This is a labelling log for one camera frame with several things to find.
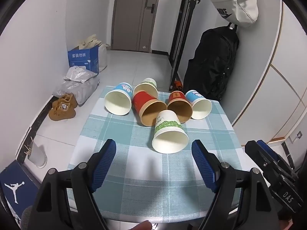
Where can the grey fuzzy cloth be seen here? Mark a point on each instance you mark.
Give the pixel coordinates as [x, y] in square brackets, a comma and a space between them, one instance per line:
[27, 218]

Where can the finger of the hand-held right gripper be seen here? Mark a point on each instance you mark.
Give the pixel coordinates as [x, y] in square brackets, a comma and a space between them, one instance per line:
[260, 157]
[267, 148]

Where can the wall socket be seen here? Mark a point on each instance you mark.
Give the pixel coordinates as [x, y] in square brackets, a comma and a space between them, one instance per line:
[299, 134]

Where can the white cup with green print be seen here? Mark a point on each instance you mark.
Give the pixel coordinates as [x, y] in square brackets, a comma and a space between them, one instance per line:
[148, 83]

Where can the large blue paper cup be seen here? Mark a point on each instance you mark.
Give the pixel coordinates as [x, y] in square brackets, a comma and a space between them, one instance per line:
[117, 103]

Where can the small blue paper cup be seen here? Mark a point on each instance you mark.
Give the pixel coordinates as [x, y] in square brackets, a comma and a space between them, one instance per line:
[195, 95]

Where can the small orange object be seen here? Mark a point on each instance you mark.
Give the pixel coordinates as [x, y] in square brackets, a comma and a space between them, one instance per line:
[178, 85]

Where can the person's left hand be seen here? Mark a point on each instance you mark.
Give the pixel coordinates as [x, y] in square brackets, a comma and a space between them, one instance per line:
[142, 225]

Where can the white plastic parcel bag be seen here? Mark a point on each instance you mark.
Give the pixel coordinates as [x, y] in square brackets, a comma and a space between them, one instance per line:
[78, 74]

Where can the white wardrobe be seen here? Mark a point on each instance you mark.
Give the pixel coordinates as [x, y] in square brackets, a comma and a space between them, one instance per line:
[275, 88]

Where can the small red paper cup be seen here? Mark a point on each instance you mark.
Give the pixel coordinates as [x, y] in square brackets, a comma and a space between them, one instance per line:
[177, 95]

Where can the frosted plastic cup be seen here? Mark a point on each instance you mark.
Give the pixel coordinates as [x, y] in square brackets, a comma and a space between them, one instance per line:
[38, 157]

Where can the black backpack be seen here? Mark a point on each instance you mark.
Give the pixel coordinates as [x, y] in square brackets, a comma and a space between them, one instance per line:
[213, 62]

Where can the beige canvas tote bag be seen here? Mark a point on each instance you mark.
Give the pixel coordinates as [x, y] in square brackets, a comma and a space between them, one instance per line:
[102, 52]

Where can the white waist bag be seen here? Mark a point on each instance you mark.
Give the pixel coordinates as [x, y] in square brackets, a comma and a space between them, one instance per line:
[235, 4]

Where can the blue shoe box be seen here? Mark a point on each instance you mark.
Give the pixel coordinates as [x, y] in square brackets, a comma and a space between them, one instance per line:
[16, 186]

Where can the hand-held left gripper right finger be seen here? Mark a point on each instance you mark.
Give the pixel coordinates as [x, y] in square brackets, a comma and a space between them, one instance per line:
[203, 165]

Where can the white cup with green band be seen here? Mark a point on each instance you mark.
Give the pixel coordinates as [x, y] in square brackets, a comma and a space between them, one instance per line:
[168, 124]

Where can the teal checkered tablecloth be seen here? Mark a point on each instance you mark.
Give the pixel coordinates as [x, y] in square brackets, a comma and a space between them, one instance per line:
[144, 172]

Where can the black metal door frame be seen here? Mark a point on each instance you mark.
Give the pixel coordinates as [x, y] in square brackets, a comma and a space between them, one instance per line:
[183, 28]

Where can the grey plastic parcel bag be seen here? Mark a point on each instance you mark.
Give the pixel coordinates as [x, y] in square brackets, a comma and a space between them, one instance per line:
[76, 88]

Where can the large red paper cup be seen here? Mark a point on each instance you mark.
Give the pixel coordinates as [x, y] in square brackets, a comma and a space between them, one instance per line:
[141, 101]

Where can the grey-brown door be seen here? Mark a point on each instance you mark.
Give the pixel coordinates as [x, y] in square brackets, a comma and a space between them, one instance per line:
[129, 16]

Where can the blue cardboard box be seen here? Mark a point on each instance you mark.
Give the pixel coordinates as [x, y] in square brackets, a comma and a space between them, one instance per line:
[82, 57]

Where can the brown suede shoe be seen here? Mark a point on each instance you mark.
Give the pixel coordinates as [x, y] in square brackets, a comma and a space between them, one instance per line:
[69, 99]
[62, 113]

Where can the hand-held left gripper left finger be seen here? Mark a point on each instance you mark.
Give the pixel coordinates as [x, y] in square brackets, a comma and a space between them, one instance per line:
[104, 165]

